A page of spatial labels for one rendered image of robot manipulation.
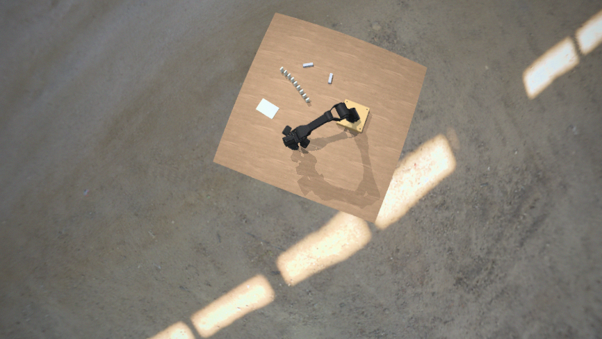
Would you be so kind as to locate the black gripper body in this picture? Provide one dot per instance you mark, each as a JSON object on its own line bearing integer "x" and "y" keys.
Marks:
{"x": 286, "y": 132}

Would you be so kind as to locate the white flat rectangular tile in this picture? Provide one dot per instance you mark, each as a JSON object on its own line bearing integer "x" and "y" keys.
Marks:
{"x": 267, "y": 108}

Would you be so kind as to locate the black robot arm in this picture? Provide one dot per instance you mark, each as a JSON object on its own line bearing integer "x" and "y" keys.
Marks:
{"x": 301, "y": 132}

